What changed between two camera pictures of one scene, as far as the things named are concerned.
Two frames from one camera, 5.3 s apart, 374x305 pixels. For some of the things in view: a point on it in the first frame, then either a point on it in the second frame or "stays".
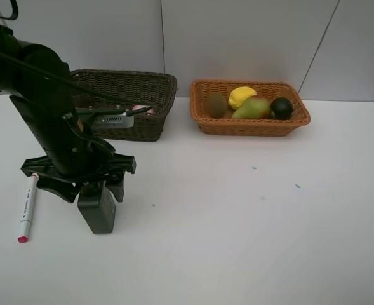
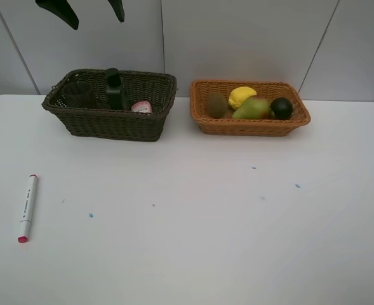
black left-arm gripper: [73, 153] → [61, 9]
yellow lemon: [238, 94] stays
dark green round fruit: [282, 108] stays
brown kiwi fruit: [216, 105] stays
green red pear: [254, 108] stays
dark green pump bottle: [97, 205] → [115, 91]
